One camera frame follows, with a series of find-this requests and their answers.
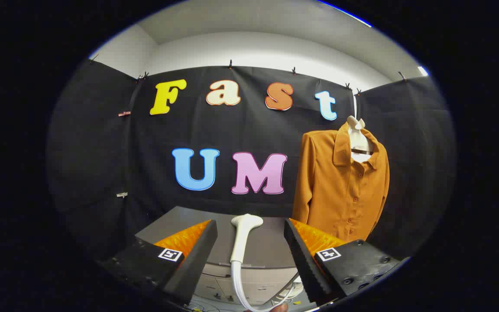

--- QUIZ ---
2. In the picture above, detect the row of black clips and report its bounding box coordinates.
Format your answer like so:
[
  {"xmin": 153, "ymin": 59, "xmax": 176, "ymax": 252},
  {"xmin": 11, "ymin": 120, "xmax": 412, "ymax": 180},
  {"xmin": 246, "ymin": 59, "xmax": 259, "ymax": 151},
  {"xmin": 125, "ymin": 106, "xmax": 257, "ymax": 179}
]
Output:
[{"xmin": 89, "ymin": 54, "xmax": 407, "ymax": 95}]

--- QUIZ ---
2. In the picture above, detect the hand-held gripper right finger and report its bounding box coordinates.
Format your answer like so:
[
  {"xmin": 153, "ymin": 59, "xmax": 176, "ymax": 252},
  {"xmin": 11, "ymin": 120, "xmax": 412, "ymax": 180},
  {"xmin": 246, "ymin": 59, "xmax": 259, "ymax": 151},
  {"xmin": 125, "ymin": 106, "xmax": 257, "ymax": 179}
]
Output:
[{"xmin": 284, "ymin": 218, "xmax": 411, "ymax": 305}]

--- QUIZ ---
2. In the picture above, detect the orange button shirt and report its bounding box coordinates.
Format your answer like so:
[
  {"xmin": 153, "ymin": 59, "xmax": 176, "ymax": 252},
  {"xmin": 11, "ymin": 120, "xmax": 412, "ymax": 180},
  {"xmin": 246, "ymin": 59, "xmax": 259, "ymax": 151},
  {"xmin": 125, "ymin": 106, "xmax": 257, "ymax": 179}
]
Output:
[{"xmin": 292, "ymin": 122, "xmax": 391, "ymax": 243}]

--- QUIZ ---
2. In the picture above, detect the grey cabinet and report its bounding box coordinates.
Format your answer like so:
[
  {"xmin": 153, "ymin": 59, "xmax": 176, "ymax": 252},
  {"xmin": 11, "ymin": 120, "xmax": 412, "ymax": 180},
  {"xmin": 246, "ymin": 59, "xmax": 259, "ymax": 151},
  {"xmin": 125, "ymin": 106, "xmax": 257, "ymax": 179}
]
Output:
[{"xmin": 135, "ymin": 206, "xmax": 306, "ymax": 306}]

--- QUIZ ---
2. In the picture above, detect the long ceiling light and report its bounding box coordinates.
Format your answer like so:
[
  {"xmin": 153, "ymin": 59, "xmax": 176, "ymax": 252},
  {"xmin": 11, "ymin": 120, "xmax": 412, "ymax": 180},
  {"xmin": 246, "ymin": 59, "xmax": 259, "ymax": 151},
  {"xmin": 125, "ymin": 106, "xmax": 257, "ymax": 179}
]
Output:
[{"xmin": 319, "ymin": 0, "xmax": 372, "ymax": 28}]

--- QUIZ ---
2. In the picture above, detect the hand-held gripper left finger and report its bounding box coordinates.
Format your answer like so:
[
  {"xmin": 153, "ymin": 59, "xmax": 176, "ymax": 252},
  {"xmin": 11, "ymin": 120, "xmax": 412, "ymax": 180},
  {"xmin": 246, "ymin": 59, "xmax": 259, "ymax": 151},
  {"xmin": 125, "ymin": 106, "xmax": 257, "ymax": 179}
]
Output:
[{"xmin": 97, "ymin": 219, "xmax": 218, "ymax": 306}]

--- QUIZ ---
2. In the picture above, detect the white garment steamer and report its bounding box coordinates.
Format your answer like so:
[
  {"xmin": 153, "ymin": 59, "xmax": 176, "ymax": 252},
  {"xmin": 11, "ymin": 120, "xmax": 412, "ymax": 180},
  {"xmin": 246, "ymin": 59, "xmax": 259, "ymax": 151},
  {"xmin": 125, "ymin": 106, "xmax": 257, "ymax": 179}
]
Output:
[{"xmin": 230, "ymin": 213, "xmax": 302, "ymax": 312}]

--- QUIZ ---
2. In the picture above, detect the white clothes hanger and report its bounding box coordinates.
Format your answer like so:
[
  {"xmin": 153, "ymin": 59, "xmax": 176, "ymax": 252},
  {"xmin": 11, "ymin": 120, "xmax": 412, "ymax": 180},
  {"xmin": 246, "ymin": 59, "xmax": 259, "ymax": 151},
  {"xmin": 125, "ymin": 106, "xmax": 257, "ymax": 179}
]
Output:
[{"xmin": 346, "ymin": 115, "xmax": 376, "ymax": 164}]

